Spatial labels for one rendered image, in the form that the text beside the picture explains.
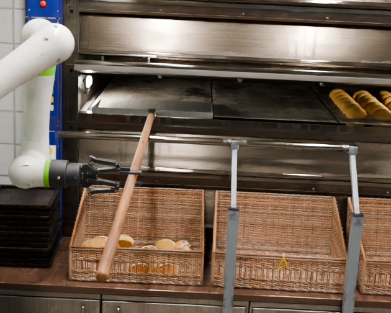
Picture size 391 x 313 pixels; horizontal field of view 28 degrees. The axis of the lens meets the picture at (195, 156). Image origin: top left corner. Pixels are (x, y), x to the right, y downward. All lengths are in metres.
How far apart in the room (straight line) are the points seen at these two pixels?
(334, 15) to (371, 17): 0.16
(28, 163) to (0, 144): 1.12
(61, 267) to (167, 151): 0.71
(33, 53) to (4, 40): 1.15
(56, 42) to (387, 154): 1.79
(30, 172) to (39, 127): 0.18
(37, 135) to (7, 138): 1.00
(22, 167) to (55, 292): 0.83
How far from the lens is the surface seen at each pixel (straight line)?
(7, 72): 2.43
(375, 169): 3.65
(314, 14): 3.50
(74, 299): 3.25
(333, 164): 3.61
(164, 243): 3.51
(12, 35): 3.58
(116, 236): 2.03
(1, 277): 3.32
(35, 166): 2.56
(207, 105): 3.81
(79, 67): 3.38
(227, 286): 3.12
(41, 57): 2.44
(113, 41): 3.49
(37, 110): 2.65
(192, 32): 3.48
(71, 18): 3.52
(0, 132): 3.66
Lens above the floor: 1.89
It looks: 14 degrees down
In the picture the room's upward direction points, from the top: 3 degrees clockwise
